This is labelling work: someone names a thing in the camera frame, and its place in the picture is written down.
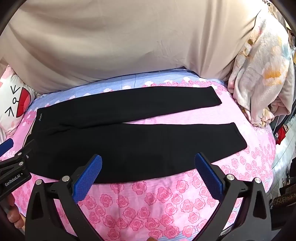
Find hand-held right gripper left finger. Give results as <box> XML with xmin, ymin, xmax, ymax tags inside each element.
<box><xmin>25</xmin><ymin>154</ymin><xmax>103</xmax><ymax>241</ymax></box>

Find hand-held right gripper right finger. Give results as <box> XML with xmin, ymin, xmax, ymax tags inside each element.
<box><xmin>195</xmin><ymin>152</ymin><xmax>277</xmax><ymax>241</ymax></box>

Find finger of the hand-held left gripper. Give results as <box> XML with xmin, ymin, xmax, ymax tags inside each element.
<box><xmin>0</xmin><ymin>139</ymin><xmax>36</xmax><ymax>177</ymax></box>
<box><xmin>0</xmin><ymin>138</ymin><xmax>14</xmax><ymax>152</ymax></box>

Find black pants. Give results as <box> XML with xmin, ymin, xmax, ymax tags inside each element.
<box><xmin>25</xmin><ymin>85</ymin><xmax>241</xmax><ymax>183</ymax></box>

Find person's left hand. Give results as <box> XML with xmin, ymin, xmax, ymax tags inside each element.
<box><xmin>0</xmin><ymin>195</ymin><xmax>25</xmax><ymax>231</ymax></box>

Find white cartoon face pillow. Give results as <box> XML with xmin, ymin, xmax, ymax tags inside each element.
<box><xmin>0</xmin><ymin>65</ymin><xmax>38</xmax><ymax>139</ymax></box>

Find pink rose print bedsheet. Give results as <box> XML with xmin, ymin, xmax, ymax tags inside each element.
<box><xmin>0</xmin><ymin>67</ymin><xmax>277</xmax><ymax>241</ymax></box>

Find leopard print cloth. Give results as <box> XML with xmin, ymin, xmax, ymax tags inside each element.
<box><xmin>272</xmin><ymin>193</ymin><xmax>296</xmax><ymax>209</ymax></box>

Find red cloth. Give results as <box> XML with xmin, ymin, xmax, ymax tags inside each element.
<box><xmin>275</xmin><ymin>126</ymin><xmax>287</xmax><ymax>145</ymax></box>

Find pale floral blanket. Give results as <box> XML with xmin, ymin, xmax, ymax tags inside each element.
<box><xmin>228</xmin><ymin>11</ymin><xmax>296</xmax><ymax>128</ymax></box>

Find beige blanket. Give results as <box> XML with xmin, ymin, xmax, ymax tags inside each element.
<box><xmin>0</xmin><ymin>0</ymin><xmax>289</xmax><ymax>95</ymax></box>

